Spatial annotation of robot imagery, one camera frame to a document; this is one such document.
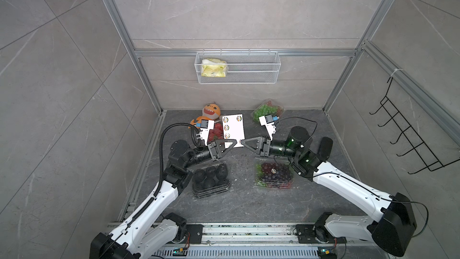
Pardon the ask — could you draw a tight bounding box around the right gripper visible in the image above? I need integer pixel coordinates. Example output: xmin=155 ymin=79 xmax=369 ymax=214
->
xmin=242 ymin=135 xmax=299 ymax=161

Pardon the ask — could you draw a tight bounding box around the white sticker sheet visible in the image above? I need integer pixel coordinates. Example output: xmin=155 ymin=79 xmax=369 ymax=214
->
xmin=222 ymin=114 xmax=245 ymax=147

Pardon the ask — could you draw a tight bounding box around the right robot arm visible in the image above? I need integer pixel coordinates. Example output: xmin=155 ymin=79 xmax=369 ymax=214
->
xmin=241 ymin=126 xmax=417 ymax=257

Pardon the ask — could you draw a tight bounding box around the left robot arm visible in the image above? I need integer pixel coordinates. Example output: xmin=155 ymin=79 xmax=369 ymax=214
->
xmin=89 ymin=139 xmax=238 ymax=259

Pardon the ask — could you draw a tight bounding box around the black fruit box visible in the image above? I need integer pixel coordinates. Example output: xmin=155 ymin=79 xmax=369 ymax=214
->
xmin=192 ymin=163 xmax=231 ymax=199

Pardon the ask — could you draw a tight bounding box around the strawberry box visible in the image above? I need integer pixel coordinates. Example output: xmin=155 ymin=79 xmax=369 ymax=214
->
xmin=207 ymin=123 xmax=224 ymax=143

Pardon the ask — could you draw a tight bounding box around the orange shark plush toy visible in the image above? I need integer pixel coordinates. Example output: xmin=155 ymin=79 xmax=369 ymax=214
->
xmin=190 ymin=103 xmax=222 ymax=126

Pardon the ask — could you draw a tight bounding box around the green grape box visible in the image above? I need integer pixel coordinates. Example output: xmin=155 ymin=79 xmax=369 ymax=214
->
xmin=251 ymin=99 xmax=285 ymax=123

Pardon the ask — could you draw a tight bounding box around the purple grape box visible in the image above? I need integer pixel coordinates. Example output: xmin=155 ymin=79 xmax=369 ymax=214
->
xmin=255 ymin=158 xmax=293 ymax=189

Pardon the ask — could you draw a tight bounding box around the black oval object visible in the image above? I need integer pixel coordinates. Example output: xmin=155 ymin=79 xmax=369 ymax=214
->
xmin=317 ymin=137 xmax=333 ymax=162

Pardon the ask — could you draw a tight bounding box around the yellow packet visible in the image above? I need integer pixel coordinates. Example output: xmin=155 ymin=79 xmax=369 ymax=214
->
xmin=200 ymin=58 xmax=228 ymax=77

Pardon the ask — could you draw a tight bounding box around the black hook rack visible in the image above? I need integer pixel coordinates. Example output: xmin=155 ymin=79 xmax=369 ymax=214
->
xmin=369 ymin=77 xmax=460 ymax=175

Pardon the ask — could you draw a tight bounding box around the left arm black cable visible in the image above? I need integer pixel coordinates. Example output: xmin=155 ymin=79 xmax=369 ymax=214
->
xmin=96 ymin=123 xmax=202 ymax=256

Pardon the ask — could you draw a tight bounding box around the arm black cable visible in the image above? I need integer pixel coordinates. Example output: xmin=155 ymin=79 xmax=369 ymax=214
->
xmin=276 ymin=116 xmax=430 ymax=239
xmin=96 ymin=123 xmax=202 ymax=256

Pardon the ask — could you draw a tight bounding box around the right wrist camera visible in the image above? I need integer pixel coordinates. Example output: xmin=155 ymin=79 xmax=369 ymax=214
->
xmin=259 ymin=114 xmax=279 ymax=140

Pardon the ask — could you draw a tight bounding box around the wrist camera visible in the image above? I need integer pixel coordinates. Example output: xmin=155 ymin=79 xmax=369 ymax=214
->
xmin=259 ymin=114 xmax=279 ymax=140
xmin=196 ymin=119 xmax=214 ymax=146

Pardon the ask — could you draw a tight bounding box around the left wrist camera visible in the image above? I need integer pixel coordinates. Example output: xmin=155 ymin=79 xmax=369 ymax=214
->
xmin=196 ymin=119 xmax=214 ymax=146

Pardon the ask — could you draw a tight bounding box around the white wire basket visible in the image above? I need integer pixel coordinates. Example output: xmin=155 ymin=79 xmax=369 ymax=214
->
xmin=194 ymin=51 xmax=281 ymax=85

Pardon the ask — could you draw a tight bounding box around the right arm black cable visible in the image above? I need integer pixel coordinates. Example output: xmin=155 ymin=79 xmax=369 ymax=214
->
xmin=276 ymin=116 xmax=430 ymax=239

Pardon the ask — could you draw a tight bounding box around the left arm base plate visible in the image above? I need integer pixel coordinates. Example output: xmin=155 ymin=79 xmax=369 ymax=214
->
xmin=179 ymin=224 xmax=204 ymax=244

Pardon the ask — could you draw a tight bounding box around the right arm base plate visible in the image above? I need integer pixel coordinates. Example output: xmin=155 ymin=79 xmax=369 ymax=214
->
xmin=293 ymin=224 xmax=347 ymax=244

